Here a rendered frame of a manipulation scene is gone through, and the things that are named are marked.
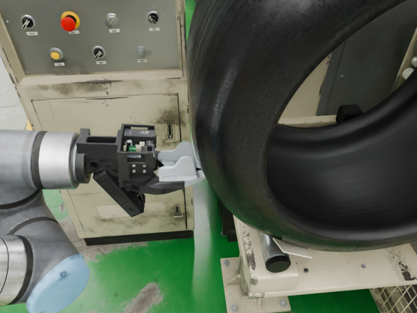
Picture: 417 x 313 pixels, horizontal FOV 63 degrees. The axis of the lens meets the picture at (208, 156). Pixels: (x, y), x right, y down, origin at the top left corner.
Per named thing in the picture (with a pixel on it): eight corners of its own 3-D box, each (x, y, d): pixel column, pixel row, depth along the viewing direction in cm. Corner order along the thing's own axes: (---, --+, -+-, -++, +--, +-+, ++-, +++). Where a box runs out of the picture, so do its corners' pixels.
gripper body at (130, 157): (158, 154, 49) (70, 152, 47) (156, 195, 54) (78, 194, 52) (159, 123, 54) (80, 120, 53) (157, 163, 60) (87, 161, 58)
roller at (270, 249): (246, 130, 82) (257, 140, 85) (231, 141, 84) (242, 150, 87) (282, 256, 56) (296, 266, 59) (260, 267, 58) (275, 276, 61)
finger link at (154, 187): (185, 188, 53) (127, 187, 51) (184, 195, 54) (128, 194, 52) (183, 167, 56) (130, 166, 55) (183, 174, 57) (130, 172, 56)
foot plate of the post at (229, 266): (220, 259, 160) (220, 254, 158) (275, 254, 162) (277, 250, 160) (228, 317, 140) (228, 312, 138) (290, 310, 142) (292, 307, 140)
